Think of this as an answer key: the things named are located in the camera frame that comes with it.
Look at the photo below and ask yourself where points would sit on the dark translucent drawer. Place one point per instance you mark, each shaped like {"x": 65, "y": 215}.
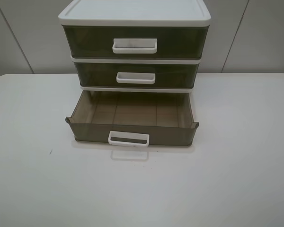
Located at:
{"x": 159, "y": 76}
{"x": 156, "y": 119}
{"x": 111, "y": 42}

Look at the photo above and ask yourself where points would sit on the white plastic drawer cabinet frame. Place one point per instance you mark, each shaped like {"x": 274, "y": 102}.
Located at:
{"x": 133, "y": 13}

